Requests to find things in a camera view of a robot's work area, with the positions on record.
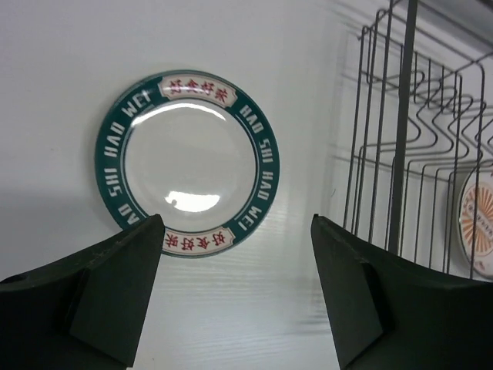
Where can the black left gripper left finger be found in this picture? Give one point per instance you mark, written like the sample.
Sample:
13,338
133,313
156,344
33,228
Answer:
86,310

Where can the grey wire dish rack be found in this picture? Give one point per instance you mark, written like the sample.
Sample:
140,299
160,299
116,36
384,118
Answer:
415,118

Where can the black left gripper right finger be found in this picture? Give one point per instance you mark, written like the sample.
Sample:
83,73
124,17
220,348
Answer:
386,312

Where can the green rimmed white plate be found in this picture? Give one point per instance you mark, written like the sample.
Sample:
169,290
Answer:
195,149

